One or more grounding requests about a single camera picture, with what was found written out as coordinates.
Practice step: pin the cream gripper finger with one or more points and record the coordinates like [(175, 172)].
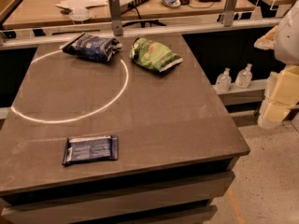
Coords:
[(286, 91), (271, 115)]

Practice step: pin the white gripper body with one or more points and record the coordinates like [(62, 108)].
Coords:
[(288, 39)]

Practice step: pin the green jalapeno chip bag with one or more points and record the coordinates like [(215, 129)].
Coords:
[(153, 55)]

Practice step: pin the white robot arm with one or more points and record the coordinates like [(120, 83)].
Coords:
[(283, 39)]

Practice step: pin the blue rxbar blueberry bar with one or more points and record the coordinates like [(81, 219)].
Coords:
[(89, 149)]

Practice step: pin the dark blue chip bag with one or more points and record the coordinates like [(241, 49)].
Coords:
[(92, 47)]

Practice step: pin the clear sanitizer bottle right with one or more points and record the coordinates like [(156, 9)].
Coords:
[(244, 77)]

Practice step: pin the clear sanitizer bottle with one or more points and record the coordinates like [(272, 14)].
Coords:
[(244, 77), (223, 81)]

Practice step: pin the clear sanitizer bottle left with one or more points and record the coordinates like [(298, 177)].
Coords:
[(223, 81)]

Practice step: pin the wooden drawer cabinet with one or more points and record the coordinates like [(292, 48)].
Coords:
[(174, 196)]

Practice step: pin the blue white packet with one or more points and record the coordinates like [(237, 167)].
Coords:
[(171, 3)]

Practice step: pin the grey flat device box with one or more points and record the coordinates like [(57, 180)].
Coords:
[(126, 5)]

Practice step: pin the clear round plastic lid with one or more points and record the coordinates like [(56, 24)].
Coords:
[(80, 14)]

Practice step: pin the white papers on desk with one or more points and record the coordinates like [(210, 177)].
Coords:
[(81, 3)]

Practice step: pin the grey metal post right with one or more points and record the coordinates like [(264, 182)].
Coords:
[(229, 13)]

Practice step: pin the grey metal post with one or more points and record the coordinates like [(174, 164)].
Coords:
[(229, 13), (115, 14)]

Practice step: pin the grey metal post left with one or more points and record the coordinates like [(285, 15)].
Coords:
[(115, 14)]

